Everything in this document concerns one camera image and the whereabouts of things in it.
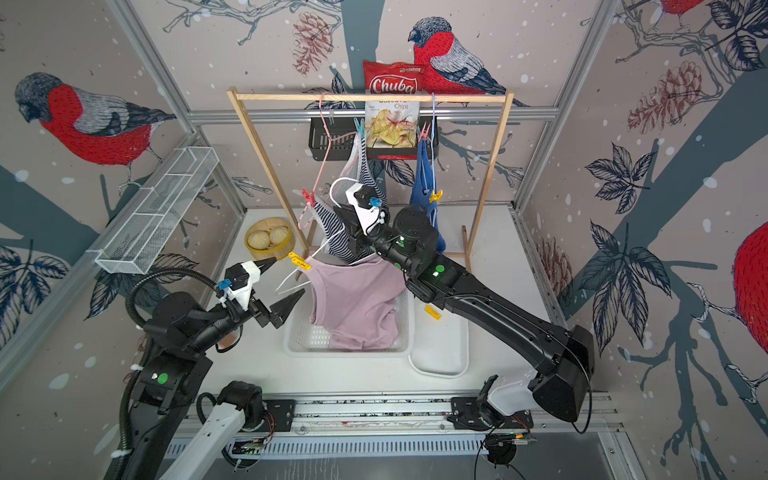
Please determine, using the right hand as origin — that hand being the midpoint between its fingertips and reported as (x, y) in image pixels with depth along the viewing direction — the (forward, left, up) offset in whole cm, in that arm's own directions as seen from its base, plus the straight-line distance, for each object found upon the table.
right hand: (337, 206), depth 60 cm
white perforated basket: (-12, +15, -43) cm, 47 cm away
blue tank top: (+16, -19, -11) cm, 27 cm away
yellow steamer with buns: (+23, +35, -40) cm, 58 cm away
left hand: (-10, +10, -9) cm, 16 cm away
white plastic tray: (-12, -24, -47) cm, 54 cm away
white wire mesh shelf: (-2, +52, -13) cm, 54 cm away
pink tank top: (-3, 0, -37) cm, 38 cm away
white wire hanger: (-10, +8, -15) cm, 19 cm away
